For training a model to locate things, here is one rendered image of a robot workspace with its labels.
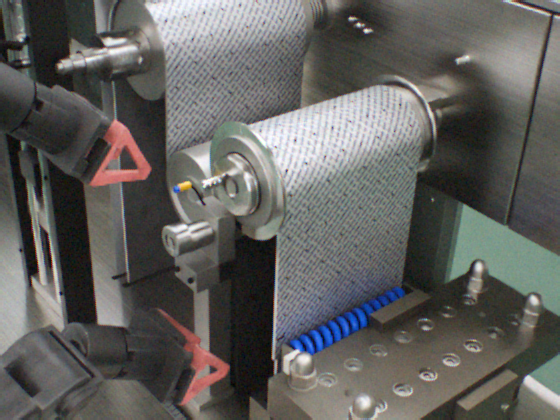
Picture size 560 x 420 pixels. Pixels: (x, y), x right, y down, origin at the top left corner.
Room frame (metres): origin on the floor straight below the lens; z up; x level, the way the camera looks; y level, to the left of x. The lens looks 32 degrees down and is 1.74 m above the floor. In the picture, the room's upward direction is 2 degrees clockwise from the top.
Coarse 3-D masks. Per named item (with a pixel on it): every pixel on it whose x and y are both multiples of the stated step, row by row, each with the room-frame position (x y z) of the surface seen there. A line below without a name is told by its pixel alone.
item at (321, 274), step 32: (352, 224) 0.88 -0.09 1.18; (384, 224) 0.92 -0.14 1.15; (288, 256) 0.82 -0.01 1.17; (320, 256) 0.85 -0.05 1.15; (352, 256) 0.89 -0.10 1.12; (384, 256) 0.93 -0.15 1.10; (288, 288) 0.82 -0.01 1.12; (320, 288) 0.85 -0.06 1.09; (352, 288) 0.89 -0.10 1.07; (384, 288) 0.94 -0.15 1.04; (288, 320) 0.82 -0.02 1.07; (320, 320) 0.86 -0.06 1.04
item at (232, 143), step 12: (420, 120) 0.98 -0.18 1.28; (228, 144) 0.87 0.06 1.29; (240, 144) 0.85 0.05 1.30; (216, 156) 0.89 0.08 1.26; (252, 156) 0.83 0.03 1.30; (420, 156) 0.97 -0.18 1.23; (264, 168) 0.82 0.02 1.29; (264, 180) 0.81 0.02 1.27; (264, 192) 0.81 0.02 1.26; (264, 204) 0.81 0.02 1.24; (252, 216) 0.83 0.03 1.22; (264, 216) 0.81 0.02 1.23; (252, 228) 0.83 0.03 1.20
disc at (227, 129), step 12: (216, 132) 0.89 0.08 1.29; (228, 132) 0.88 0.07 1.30; (240, 132) 0.86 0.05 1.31; (252, 132) 0.84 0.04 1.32; (216, 144) 0.89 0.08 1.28; (252, 144) 0.84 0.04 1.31; (264, 144) 0.83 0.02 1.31; (264, 156) 0.82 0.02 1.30; (276, 168) 0.81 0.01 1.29; (276, 180) 0.81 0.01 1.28; (216, 192) 0.90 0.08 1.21; (276, 192) 0.80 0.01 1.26; (276, 204) 0.80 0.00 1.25; (276, 216) 0.80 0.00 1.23; (240, 228) 0.86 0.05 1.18; (264, 228) 0.82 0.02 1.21; (276, 228) 0.80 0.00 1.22
